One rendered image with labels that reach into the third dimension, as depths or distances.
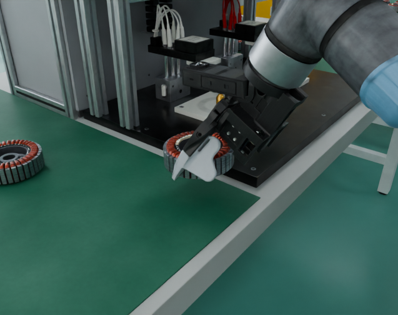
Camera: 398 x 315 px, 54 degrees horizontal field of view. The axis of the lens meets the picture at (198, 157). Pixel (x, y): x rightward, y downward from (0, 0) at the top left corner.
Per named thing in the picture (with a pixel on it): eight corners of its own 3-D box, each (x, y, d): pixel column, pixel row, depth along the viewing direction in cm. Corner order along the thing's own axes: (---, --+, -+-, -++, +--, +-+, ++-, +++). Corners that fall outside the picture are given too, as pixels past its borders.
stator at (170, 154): (247, 159, 64) (248, 139, 62) (205, 190, 56) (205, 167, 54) (194, 142, 70) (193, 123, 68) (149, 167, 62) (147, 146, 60)
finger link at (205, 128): (185, 157, 52) (230, 108, 51) (178, 149, 53) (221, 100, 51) (197, 157, 57) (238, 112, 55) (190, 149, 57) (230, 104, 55)
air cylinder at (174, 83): (190, 94, 100) (190, 73, 97) (170, 102, 94) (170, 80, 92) (175, 90, 102) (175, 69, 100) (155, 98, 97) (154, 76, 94)
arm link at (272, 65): (252, 27, 43) (286, 17, 49) (233, 59, 47) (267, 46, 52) (302, 70, 42) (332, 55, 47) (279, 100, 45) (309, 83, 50)
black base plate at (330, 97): (375, 89, 110) (377, 80, 109) (256, 188, 66) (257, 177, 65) (235, 60, 135) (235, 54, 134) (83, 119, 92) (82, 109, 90)
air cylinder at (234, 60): (242, 72, 116) (243, 53, 113) (228, 78, 111) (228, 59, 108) (228, 69, 119) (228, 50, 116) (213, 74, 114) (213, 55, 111)
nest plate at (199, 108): (264, 107, 92) (265, 102, 91) (228, 129, 81) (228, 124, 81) (213, 94, 100) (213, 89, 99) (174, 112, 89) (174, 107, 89)
